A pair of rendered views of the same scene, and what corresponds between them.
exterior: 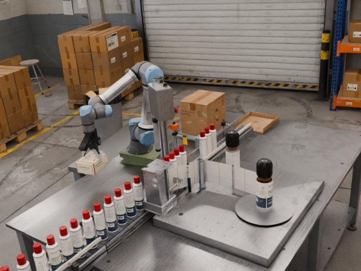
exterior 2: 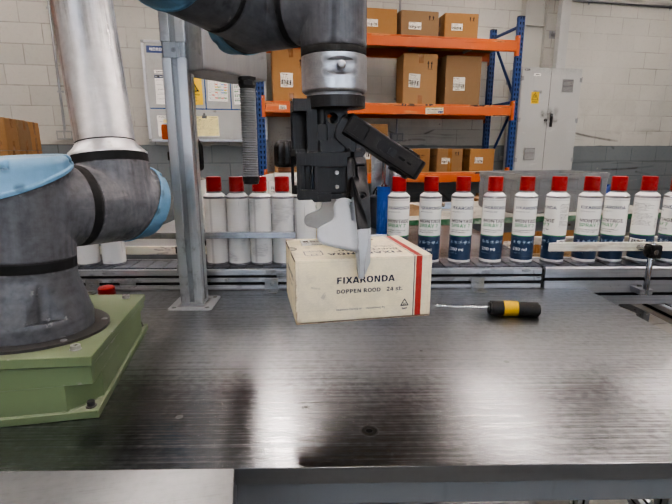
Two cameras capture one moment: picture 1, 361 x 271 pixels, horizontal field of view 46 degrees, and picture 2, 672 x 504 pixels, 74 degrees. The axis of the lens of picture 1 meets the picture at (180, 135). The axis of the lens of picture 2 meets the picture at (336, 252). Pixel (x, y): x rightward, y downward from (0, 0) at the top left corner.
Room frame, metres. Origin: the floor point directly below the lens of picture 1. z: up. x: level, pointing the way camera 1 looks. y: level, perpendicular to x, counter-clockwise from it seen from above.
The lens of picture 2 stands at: (2.78, 1.00, 1.14)
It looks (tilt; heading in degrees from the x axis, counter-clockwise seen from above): 13 degrees down; 233
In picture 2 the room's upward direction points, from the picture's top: straight up
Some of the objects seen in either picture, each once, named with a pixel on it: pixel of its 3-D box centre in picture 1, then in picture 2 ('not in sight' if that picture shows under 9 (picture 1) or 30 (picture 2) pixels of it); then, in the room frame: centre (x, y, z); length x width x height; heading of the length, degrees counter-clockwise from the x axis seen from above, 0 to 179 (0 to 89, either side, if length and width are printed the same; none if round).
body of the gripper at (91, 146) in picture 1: (91, 138); (329, 150); (2.45, 0.56, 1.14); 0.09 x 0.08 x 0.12; 154
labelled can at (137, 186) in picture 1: (138, 193); (398, 220); (2.02, 0.25, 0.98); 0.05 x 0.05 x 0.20
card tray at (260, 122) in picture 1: (256, 121); not in sight; (3.22, -0.63, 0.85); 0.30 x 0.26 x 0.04; 144
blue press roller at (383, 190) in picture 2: not in sight; (383, 217); (2.02, 0.20, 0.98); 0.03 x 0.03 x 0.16
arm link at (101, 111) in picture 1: (101, 111); (249, 13); (2.51, 0.48, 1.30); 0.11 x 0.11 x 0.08; 26
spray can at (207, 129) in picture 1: (207, 142); (83, 221); (2.62, -0.18, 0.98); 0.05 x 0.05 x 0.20
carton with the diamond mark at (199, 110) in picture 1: (203, 113); not in sight; (3.16, -0.19, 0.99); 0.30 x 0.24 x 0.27; 145
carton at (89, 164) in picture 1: (92, 163); (353, 275); (2.42, 0.57, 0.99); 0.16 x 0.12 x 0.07; 154
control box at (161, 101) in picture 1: (161, 100); (217, 26); (2.38, 0.10, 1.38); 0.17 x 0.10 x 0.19; 19
